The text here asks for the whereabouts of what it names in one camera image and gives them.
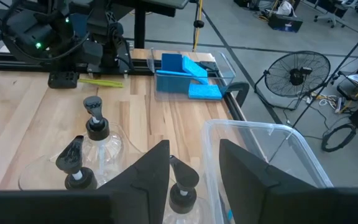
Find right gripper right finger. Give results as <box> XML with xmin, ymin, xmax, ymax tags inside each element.
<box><xmin>218</xmin><ymin>138</ymin><xmax>358</xmax><ymax>224</ymax></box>

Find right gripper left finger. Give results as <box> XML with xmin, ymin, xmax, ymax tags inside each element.
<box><xmin>0</xmin><ymin>139</ymin><xmax>171</xmax><ymax>224</ymax></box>

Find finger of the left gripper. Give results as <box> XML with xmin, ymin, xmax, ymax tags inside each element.
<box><xmin>47</xmin><ymin>71</ymin><xmax>80</xmax><ymax>90</ymax></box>

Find yellow-green dish brush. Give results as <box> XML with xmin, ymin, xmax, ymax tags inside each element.
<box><xmin>78</xmin><ymin>78</ymin><xmax>125</xmax><ymax>89</ymax></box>

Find clear soap pump bottle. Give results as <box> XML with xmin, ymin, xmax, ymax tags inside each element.
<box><xmin>55</xmin><ymin>134</ymin><xmax>99</xmax><ymax>191</ymax></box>
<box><xmin>163</xmin><ymin>154</ymin><xmax>211</xmax><ymax>224</ymax></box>
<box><xmin>81</xmin><ymin>95</ymin><xmax>127</xmax><ymax>185</ymax></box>

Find blue scrub sponge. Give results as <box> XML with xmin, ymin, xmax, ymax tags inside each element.
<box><xmin>181</xmin><ymin>55</ymin><xmax>210</xmax><ymax>85</ymax></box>
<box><xmin>187</xmin><ymin>83</ymin><xmax>223</xmax><ymax>101</ymax></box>
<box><xmin>155</xmin><ymin>70</ymin><xmax>190</xmax><ymax>95</ymax></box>
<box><xmin>161</xmin><ymin>52</ymin><xmax>183</xmax><ymax>73</ymax></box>

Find large clear plastic bin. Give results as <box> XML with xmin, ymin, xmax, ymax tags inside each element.
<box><xmin>201</xmin><ymin>119</ymin><xmax>334</xmax><ymax>224</ymax></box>

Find black curved clamp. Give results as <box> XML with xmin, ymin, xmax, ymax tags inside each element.
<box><xmin>225</xmin><ymin>81</ymin><xmax>250</xmax><ymax>108</ymax></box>

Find black floor fan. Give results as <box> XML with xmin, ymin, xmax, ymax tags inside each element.
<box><xmin>254</xmin><ymin>50</ymin><xmax>332</xmax><ymax>111</ymax></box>

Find small clear plastic bin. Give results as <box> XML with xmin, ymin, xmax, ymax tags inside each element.
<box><xmin>147</xmin><ymin>48</ymin><xmax>237</xmax><ymax>102</ymax></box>

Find black floor case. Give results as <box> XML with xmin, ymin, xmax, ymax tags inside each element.
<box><xmin>267</xmin><ymin>14</ymin><xmax>303</xmax><ymax>34</ymax></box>

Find white bag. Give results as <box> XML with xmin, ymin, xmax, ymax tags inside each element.
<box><xmin>275</xmin><ymin>0</ymin><xmax>296</xmax><ymax>18</ymax></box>

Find black coiled cable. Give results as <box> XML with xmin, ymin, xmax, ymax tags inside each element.
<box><xmin>321</xmin><ymin>123</ymin><xmax>357</xmax><ymax>153</ymax></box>

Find floor power strip cables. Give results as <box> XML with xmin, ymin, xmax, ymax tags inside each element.
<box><xmin>303</xmin><ymin>91</ymin><xmax>346</xmax><ymax>114</ymax></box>

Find yellow hanging cable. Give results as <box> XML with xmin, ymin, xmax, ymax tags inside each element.
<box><xmin>192</xmin><ymin>0</ymin><xmax>205</xmax><ymax>53</ymax></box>

